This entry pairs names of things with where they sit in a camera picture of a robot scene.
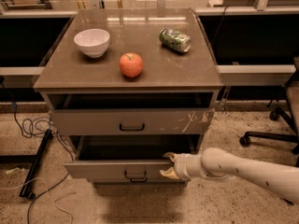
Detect black office chair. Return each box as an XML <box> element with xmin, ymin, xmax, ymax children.
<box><xmin>238</xmin><ymin>56</ymin><xmax>299</xmax><ymax>168</ymax></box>

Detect blue floor cable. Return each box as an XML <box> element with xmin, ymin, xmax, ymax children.
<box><xmin>0</xmin><ymin>77</ymin><xmax>75</xmax><ymax>224</ymax></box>

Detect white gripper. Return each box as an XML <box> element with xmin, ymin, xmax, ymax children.
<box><xmin>160</xmin><ymin>152</ymin><xmax>206</xmax><ymax>180</ymax></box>

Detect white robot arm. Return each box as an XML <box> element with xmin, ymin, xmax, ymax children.
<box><xmin>160</xmin><ymin>147</ymin><xmax>299</xmax><ymax>203</ymax></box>

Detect grey top drawer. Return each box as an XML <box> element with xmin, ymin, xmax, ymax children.
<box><xmin>50</xmin><ymin>108</ymin><xmax>215</xmax><ymax>136</ymax></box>

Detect black metal floor bar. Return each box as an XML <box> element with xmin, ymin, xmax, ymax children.
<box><xmin>20</xmin><ymin>129</ymin><xmax>53</xmax><ymax>200</ymax></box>

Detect white ceramic bowl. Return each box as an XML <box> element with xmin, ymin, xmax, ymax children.
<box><xmin>74</xmin><ymin>29</ymin><xmax>110</xmax><ymax>58</ymax></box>

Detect white floor cable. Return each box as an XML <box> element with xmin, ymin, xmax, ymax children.
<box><xmin>0</xmin><ymin>166</ymin><xmax>76</xmax><ymax>224</ymax></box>

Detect grey drawer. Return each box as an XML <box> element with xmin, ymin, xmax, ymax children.
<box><xmin>50</xmin><ymin>108</ymin><xmax>215</xmax><ymax>136</ymax></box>
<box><xmin>64</xmin><ymin>134</ymin><xmax>202</xmax><ymax>184</ymax></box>

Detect grey drawer cabinet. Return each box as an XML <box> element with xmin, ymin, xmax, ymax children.
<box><xmin>35</xmin><ymin>8</ymin><xmax>221</xmax><ymax>184</ymax></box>

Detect green soda can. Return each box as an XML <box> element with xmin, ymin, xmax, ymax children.
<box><xmin>159</xmin><ymin>28</ymin><xmax>192</xmax><ymax>53</ymax></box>

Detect red apple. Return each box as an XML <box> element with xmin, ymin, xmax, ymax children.
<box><xmin>119</xmin><ymin>53</ymin><xmax>143</xmax><ymax>77</ymax></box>

